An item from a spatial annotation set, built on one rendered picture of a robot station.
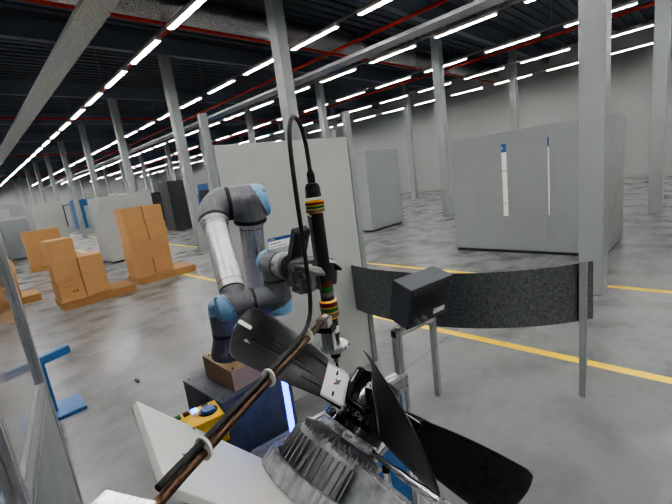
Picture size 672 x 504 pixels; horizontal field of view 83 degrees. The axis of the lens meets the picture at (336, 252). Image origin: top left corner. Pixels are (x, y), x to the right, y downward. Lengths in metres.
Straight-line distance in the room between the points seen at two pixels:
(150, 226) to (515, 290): 7.54
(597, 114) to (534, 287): 2.60
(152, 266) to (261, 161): 6.47
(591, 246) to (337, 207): 3.08
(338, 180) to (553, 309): 1.80
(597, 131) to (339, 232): 3.03
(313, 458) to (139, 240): 8.21
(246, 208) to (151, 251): 7.69
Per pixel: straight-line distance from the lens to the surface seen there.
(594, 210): 5.02
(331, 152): 3.11
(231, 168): 2.71
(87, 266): 8.25
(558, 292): 2.90
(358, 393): 0.90
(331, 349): 0.93
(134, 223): 8.86
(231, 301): 1.10
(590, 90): 5.00
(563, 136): 6.80
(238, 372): 1.48
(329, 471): 0.87
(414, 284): 1.59
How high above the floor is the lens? 1.71
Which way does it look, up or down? 11 degrees down
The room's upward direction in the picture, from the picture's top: 8 degrees counter-clockwise
